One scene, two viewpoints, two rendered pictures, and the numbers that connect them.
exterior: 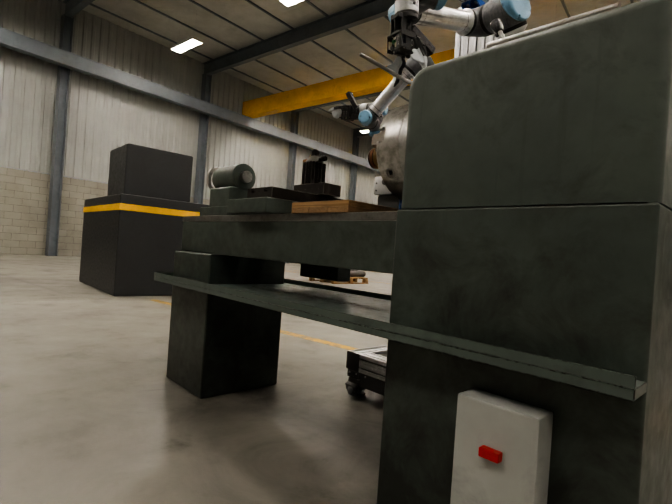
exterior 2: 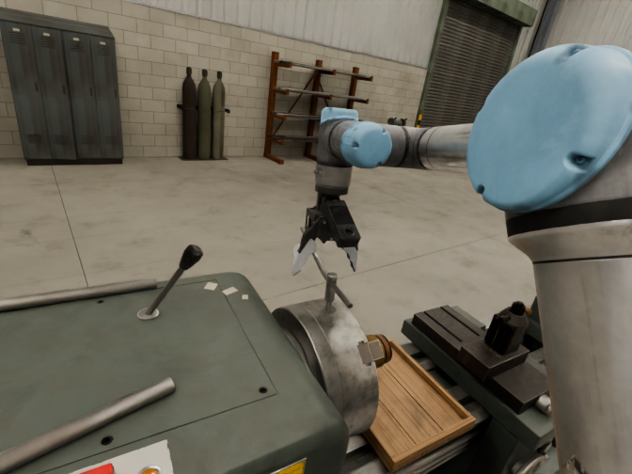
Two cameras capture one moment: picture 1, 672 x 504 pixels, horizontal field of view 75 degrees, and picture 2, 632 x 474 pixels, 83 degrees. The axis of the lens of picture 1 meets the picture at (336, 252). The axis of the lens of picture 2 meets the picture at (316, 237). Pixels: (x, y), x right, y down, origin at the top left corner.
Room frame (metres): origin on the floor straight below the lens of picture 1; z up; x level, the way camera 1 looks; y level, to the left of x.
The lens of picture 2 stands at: (1.50, -0.90, 1.69)
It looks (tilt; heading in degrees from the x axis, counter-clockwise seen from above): 23 degrees down; 101
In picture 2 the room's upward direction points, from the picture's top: 9 degrees clockwise
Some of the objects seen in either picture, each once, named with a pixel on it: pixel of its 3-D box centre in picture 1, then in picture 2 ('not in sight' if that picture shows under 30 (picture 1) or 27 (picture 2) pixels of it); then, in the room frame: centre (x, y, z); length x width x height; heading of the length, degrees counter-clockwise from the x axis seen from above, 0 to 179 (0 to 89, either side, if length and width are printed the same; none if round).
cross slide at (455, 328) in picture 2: (300, 200); (477, 350); (1.90, 0.17, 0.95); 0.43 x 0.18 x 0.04; 134
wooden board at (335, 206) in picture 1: (353, 212); (391, 392); (1.64, -0.06, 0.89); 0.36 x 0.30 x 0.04; 134
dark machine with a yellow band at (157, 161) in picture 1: (145, 221); not in sight; (6.30, 2.80, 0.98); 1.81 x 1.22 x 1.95; 42
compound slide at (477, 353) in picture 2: (316, 190); (493, 354); (1.93, 0.11, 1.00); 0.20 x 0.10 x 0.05; 44
